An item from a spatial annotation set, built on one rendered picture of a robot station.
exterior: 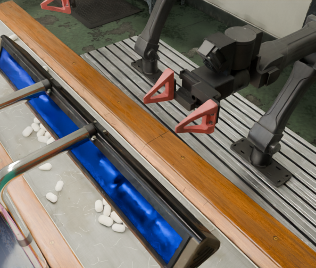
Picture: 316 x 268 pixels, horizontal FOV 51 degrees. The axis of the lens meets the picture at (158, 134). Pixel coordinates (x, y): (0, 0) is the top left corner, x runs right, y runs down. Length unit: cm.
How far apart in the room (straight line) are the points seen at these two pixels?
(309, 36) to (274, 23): 214
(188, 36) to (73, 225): 245
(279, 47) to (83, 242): 62
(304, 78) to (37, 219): 75
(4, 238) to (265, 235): 65
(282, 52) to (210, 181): 37
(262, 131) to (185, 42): 211
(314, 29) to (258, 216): 45
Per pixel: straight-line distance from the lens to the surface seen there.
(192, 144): 110
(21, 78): 72
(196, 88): 60
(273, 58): 72
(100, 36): 311
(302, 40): 81
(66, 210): 89
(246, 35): 64
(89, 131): 51
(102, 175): 51
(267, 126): 96
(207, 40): 60
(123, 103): 110
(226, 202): 86
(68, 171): 96
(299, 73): 94
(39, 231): 85
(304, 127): 232
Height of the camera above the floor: 147
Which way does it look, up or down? 45 degrees down
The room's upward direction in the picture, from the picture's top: straight up
